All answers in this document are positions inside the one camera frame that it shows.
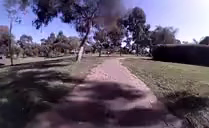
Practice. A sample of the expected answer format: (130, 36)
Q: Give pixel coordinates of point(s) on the row of trees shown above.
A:
(55, 45)

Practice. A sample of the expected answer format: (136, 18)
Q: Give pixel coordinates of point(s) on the grey asphalt road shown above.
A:
(25, 60)

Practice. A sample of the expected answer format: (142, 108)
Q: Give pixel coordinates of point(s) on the reddish paved path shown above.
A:
(108, 76)

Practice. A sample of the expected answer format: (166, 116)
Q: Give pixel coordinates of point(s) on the dark hedge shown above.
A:
(185, 54)

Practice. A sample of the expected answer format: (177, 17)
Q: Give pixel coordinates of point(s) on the thin tree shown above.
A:
(11, 43)

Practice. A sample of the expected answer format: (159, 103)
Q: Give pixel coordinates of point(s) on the grass verge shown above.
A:
(35, 86)

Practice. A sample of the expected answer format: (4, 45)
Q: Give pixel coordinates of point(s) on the grass area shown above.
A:
(172, 76)

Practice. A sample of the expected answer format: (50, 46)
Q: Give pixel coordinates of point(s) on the leaning pale-trunked tree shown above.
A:
(81, 50)

